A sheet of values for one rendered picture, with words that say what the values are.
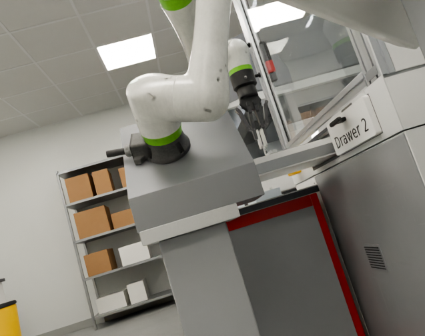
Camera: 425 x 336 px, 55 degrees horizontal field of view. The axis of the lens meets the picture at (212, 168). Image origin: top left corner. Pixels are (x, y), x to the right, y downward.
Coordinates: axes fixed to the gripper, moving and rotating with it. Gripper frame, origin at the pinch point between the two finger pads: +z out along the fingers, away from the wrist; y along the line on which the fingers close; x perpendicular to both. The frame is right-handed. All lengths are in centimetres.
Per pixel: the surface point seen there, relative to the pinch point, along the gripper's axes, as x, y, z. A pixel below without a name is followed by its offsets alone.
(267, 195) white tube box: -21.1, -0.8, 19.6
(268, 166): 12.1, 3.3, 12.0
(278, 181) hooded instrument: -81, -22, 11
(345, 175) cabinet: 13.0, -20.7, 22.0
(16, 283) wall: -428, 268, 24
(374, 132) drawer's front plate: 45, -19, 14
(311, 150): 12.1, -12.7, 10.6
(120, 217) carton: -387, 111, -21
